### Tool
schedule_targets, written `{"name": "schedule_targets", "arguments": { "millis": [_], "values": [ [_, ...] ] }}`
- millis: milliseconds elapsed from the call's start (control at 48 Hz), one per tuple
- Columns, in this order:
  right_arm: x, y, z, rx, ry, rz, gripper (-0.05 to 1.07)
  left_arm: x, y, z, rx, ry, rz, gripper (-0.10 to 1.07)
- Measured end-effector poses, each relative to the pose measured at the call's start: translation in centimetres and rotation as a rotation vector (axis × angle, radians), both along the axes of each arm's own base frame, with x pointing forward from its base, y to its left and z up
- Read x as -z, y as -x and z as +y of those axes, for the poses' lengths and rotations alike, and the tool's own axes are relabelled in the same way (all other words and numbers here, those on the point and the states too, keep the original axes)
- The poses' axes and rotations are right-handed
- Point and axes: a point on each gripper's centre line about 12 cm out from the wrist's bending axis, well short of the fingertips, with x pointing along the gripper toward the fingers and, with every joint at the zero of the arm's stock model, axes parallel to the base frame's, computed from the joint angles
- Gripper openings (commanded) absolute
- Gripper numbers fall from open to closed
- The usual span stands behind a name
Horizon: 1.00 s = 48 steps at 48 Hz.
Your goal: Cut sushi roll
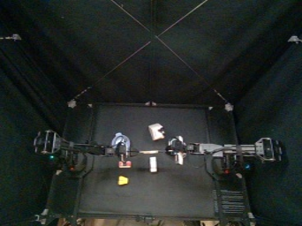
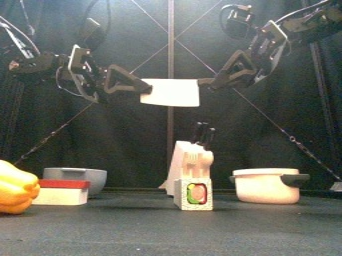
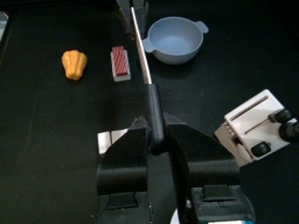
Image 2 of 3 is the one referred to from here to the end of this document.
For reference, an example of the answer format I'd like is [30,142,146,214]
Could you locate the toy sushi roll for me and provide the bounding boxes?
[172,177,215,212]

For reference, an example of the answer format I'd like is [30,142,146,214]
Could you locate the white toy knife block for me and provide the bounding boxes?
[164,140,215,198]

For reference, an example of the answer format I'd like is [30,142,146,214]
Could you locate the white toy fork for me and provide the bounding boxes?
[181,151,200,180]

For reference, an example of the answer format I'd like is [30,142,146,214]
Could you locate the white toy spoon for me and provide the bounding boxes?
[197,150,215,180]

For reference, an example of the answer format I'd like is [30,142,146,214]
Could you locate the grey toy bowl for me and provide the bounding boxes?
[41,166,109,198]

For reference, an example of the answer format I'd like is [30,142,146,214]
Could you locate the white box with red lid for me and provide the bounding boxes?
[30,178,92,206]

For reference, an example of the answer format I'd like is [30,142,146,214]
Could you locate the yellow toy bell pepper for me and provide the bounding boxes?
[0,159,41,215]

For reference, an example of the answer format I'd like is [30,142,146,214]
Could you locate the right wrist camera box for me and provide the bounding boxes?
[219,3,257,40]

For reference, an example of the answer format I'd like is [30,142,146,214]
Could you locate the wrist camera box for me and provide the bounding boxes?
[78,17,106,52]
[219,3,257,40]

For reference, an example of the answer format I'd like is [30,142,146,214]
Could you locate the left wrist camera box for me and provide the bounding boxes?
[78,17,106,52]

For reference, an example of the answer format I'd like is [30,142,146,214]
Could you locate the vertical metal frame pole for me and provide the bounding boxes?
[165,0,176,169]

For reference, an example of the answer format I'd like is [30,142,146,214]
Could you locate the black toy knife handle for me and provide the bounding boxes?
[189,121,209,145]
[200,127,217,152]

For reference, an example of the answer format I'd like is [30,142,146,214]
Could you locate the white toy pot black handles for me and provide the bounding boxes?
[228,167,311,205]

